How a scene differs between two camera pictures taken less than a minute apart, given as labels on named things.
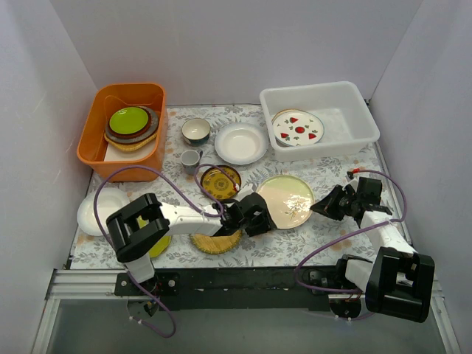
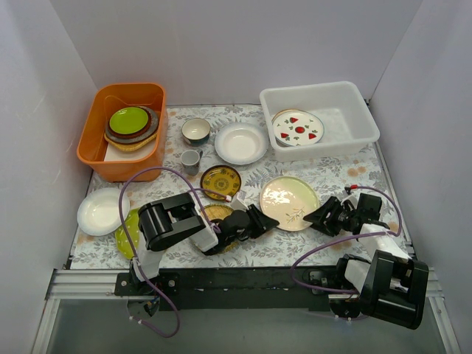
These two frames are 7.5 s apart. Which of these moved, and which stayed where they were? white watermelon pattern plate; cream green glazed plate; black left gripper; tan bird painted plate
Moved: black left gripper
Stayed: cream green glazed plate; tan bird painted plate; white watermelon pattern plate
